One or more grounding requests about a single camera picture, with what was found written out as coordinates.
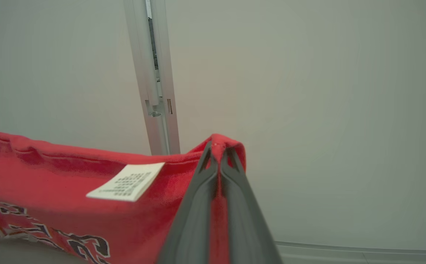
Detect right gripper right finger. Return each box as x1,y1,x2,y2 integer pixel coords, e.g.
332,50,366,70
220,147,283,264

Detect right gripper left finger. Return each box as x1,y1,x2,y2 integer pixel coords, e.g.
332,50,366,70
158,141,219,264

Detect red jersey with black lettering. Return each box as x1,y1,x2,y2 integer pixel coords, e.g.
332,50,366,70
0,128,246,264

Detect grey metal wall post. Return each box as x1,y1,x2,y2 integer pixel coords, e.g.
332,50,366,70
124,0,181,155

